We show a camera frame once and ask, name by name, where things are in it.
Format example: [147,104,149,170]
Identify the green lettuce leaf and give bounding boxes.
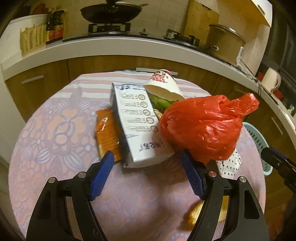
[147,93,174,120]

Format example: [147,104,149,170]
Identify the white polka dot wrapper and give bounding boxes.
[216,149,242,179]

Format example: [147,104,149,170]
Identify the paper instant noodle cup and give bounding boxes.
[144,69,185,101]

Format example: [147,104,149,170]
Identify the orange snack packet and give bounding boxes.
[95,108,122,162]

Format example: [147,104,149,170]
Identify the yellow woven basket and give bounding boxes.
[20,25,46,56]

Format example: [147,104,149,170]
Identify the beige rice cooker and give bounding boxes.
[205,24,246,66]

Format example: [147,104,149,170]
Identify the black power cable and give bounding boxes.
[239,59,263,95]

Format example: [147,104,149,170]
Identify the black gas stove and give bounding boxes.
[63,23,200,50]

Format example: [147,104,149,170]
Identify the white plug timer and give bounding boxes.
[236,46,244,66]

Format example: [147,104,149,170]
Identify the red container on counter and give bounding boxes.
[273,89,283,100]

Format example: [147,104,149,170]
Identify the wooden cutting board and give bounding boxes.
[184,1,220,48]

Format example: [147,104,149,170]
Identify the wooden kitchen cabinets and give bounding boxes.
[4,55,296,241]

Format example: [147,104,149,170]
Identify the white countertop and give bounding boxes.
[0,36,296,133]

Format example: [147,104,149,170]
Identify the red plastic bag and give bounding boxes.
[159,93,259,164]

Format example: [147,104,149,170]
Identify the orange peel piece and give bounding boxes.
[186,196,229,227]

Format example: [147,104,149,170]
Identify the white electric kettle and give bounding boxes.
[261,68,281,93]

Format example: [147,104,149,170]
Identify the light blue trash basket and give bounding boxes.
[243,122,273,176]

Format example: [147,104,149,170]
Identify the black wok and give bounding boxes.
[80,1,149,24]

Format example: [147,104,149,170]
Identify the dark sauce bottle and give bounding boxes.
[53,10,65,40]
[46,11,55,44]

